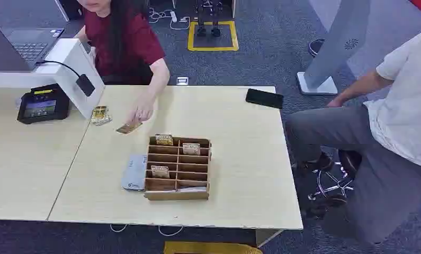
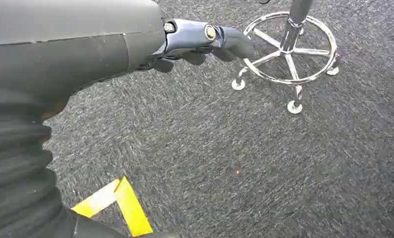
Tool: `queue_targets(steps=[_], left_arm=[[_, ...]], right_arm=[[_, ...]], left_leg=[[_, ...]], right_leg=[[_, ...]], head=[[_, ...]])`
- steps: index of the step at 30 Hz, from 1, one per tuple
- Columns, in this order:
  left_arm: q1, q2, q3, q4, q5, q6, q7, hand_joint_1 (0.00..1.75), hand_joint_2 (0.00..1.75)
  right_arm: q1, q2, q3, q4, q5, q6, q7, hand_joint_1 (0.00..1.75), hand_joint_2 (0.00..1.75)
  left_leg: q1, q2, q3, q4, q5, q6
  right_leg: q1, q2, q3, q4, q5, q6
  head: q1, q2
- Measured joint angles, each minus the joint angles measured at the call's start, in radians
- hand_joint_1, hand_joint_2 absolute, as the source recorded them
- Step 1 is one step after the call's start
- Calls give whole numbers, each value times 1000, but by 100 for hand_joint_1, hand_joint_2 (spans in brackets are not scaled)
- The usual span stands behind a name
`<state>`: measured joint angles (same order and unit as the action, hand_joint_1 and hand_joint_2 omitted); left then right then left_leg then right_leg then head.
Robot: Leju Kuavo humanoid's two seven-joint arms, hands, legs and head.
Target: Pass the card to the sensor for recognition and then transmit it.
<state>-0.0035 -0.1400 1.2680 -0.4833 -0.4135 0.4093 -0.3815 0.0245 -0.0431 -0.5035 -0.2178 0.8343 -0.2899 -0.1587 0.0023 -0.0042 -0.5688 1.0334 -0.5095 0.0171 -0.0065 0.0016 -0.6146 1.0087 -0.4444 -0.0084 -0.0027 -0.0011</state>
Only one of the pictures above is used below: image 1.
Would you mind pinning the seated person's right hand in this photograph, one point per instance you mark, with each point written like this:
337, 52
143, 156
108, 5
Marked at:
336, 102

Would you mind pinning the person's left hand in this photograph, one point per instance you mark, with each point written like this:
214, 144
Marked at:
142, 111

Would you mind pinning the gold card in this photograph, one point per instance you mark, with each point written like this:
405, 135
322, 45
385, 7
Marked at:
126, 129
164, 139

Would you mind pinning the stack of gold cards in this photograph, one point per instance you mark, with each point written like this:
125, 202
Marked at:
100, 115

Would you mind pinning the silver floor socket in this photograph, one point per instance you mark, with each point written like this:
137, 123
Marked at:
182, 81

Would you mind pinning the pale card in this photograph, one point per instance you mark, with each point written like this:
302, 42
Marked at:
191, 149
160, 171

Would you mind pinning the chrome black stool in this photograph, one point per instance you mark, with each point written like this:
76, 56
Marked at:
348, 163

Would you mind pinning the grey white card reader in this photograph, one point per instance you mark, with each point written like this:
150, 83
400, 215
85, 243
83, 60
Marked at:
134, 173

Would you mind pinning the grey kiosk stand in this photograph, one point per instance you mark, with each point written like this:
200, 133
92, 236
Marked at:
336, 38

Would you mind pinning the person on stool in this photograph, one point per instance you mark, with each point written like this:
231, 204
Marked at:
403, 115

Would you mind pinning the person at desk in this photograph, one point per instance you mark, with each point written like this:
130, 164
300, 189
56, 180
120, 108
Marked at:
126, 42

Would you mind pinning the black smartphone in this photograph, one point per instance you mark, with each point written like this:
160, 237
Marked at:
264, 98

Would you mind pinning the yellow floor tape square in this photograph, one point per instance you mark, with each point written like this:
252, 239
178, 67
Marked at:
190, 42

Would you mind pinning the white desk stand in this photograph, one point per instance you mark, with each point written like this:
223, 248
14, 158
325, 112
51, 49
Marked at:
71, 63

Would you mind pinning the wooden card box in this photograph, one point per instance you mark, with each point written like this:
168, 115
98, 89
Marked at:
177, 194

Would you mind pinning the white card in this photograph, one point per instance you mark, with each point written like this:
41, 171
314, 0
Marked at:
193, 189

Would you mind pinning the black payment terminal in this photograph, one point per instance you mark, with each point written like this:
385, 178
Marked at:
43, 105

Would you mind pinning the black robot legs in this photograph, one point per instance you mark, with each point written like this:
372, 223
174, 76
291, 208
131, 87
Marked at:
200, 29

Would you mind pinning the white power strip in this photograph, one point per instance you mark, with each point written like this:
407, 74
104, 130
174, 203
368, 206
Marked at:
173, 16

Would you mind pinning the dark laptop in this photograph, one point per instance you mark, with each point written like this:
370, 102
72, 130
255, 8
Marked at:
10, 49

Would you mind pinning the yellow object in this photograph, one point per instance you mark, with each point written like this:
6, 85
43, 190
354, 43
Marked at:
210, 248

